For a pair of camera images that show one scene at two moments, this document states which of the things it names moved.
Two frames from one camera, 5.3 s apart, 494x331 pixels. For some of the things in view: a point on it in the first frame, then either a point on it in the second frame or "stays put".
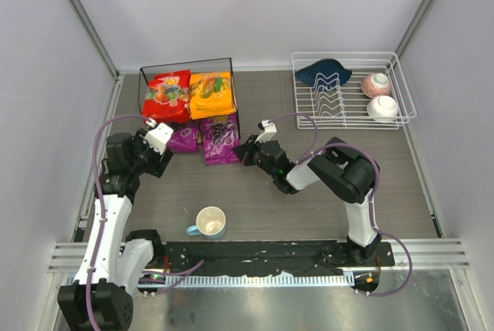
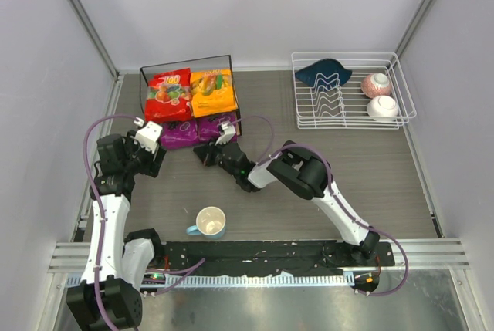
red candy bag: (167, 97) stays put
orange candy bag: (211, 94) stays put
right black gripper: (252, 150) → (212, 152)
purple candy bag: (184, 137) stays put
